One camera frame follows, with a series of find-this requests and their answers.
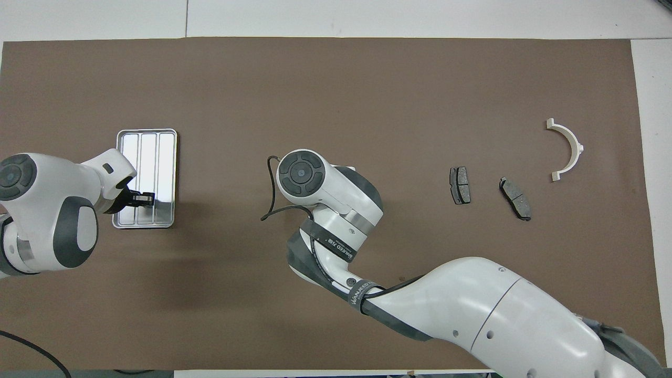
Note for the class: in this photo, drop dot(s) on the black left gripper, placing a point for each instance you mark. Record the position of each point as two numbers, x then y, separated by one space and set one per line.
125 199

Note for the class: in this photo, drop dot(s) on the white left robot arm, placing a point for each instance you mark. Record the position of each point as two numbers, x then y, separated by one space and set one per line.
47 210

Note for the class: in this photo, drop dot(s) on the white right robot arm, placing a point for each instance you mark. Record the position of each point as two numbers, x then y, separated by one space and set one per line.
499 315

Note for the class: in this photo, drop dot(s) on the silver metal tray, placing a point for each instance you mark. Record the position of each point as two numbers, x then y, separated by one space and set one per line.
157 157

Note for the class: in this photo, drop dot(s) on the brown table mat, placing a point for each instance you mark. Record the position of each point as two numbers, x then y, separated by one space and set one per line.
420 105

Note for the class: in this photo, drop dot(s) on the dark grey brake pad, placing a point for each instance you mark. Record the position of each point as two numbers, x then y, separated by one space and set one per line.
516 199
461 186

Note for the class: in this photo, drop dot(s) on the white semicircular plastic bracket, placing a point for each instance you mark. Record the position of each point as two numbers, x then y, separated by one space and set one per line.
576 143

